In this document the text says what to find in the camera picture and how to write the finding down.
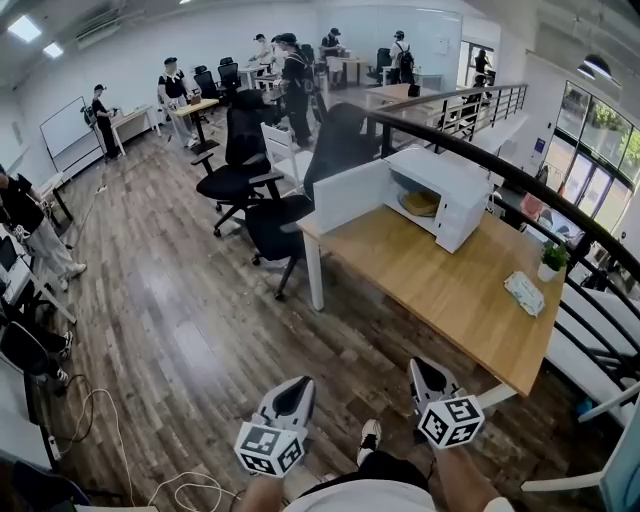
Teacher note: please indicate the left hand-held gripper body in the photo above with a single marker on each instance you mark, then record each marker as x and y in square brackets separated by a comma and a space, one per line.
[272, 440]

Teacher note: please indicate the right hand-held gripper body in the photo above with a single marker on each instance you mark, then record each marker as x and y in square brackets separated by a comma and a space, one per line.
[450, 417]

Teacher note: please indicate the tan container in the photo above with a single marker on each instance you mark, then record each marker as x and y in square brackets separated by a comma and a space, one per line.
[422, 202]

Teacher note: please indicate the white microwave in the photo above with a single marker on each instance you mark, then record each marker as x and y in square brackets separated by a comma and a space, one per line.
[460, 200]

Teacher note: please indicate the person's left forearm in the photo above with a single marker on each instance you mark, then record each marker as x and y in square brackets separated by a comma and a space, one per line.
[267, 495]

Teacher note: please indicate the person's right forearm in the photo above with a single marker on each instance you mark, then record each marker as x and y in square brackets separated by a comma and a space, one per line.
[467, 482]

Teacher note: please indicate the person's black shorts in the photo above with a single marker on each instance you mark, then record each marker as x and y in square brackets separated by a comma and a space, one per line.
[390, 467]

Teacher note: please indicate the person's white shoe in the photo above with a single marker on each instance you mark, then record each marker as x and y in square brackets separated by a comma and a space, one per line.
[369, 440]

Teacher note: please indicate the person's white shirt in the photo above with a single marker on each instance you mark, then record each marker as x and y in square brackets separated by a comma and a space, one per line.
[365, 500]

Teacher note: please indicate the wooden table with white legs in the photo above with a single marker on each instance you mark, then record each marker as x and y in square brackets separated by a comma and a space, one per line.
[440, 295]
[400, 95]

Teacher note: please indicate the white wet wipes pack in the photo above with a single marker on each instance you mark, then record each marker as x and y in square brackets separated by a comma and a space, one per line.
[524, 293]

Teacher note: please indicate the small potted green plant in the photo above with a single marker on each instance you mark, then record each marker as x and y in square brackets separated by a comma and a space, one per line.
[552, 262]

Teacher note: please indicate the black office chair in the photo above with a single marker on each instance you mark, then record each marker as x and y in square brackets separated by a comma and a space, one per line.
[277, 227]
[342, 145]
[240, 165]

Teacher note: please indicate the white power strip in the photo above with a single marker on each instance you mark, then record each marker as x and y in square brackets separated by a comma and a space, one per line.
[54, 446]

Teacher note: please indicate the black metal railing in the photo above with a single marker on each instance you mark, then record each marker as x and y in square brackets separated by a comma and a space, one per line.
[525, 185]

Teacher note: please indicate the white wooden chair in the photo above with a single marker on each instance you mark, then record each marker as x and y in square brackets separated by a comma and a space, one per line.
[282, 150]

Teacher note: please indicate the wooden desk with black leg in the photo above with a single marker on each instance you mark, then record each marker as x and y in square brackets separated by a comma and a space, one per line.
[196, 106]

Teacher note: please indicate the white desk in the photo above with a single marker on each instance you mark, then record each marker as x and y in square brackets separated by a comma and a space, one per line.
[132, 120]

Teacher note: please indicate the white whiteboard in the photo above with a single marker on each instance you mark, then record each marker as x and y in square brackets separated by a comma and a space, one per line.
[62, 127]

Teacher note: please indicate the black pendant lamp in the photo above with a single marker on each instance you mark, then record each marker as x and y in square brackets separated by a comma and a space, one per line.
[597, 66]

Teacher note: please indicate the white air conditioner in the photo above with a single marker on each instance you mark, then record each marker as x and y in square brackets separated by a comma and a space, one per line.
[97, 29]

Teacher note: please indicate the square ceiling light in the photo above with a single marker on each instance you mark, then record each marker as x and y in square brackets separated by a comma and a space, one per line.
[52, 50]
[24, 27]

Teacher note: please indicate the white metal frame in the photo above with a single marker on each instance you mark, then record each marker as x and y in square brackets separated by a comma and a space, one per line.
[590, 450]

